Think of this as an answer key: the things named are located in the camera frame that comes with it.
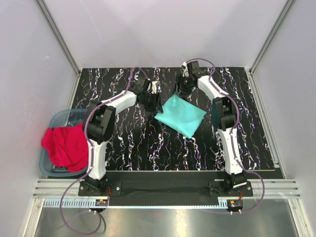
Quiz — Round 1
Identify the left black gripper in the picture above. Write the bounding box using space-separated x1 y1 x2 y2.
142 92 163 114

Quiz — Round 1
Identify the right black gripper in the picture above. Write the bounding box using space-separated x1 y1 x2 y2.
171 75 194 97

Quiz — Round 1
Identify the teal t shirt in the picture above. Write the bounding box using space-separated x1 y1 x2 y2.
155 94 206 139

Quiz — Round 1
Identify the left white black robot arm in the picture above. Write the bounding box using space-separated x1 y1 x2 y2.
82 90 163 196

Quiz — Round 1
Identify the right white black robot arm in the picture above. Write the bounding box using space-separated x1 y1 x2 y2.
175 74 247 196

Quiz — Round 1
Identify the translucent blue plastic basket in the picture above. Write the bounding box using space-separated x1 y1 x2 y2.
39 109 87 178

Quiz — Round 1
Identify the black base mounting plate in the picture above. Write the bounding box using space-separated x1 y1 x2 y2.
79 171 253 198

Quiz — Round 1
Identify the red t shirt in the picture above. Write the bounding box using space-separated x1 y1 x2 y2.
41 122 88 173

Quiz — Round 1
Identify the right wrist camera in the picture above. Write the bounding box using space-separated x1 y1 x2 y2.
182 61 209 79

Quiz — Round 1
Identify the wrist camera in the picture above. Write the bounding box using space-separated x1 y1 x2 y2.
128 77 160 95
182 61 209 79

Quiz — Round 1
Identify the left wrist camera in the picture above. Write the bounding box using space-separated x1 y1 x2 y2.
128 77 160 95

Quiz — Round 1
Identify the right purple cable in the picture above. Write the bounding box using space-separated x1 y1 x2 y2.
184 58 267 213

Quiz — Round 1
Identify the aluminium frame rail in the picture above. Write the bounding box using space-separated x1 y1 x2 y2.
34 179 300 199

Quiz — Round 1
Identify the white slotted cable duct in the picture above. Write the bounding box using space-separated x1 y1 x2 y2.
43 199 229 208

